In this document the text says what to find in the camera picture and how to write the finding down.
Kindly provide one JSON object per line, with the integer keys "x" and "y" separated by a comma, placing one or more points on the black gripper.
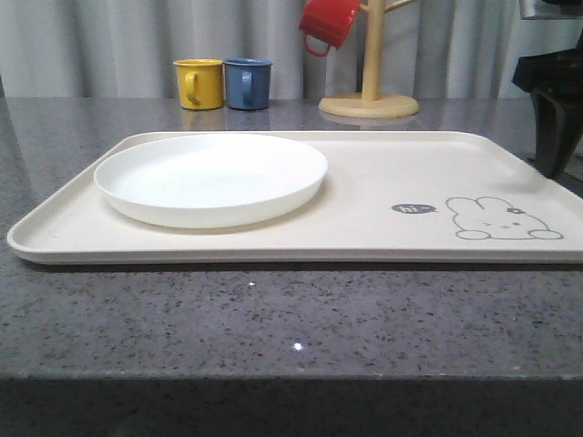
{"x": 558, "y": 111}

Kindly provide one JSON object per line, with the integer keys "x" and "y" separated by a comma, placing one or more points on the white round plate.
{"x": 211, "y": 181}

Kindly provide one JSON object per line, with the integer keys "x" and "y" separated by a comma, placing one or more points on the cream rabbit serving tray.
{"x": 389, "y": 196}

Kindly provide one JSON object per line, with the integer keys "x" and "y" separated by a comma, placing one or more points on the wooden mug tree stand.
{"x": 371, "y": 102}

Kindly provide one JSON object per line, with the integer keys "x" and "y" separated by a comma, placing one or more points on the red enamel mug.
{"x": 329, "y": 21}

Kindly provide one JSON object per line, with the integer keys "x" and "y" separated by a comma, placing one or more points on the blue enamel mug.
{"x": 247, "y": 83}

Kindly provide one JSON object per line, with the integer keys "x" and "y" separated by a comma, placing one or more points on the yellow enamel mug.
{"x": 200, "y": 83}

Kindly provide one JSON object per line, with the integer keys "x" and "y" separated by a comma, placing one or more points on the grey pleated curtain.
{"x": 432, "y": 49}

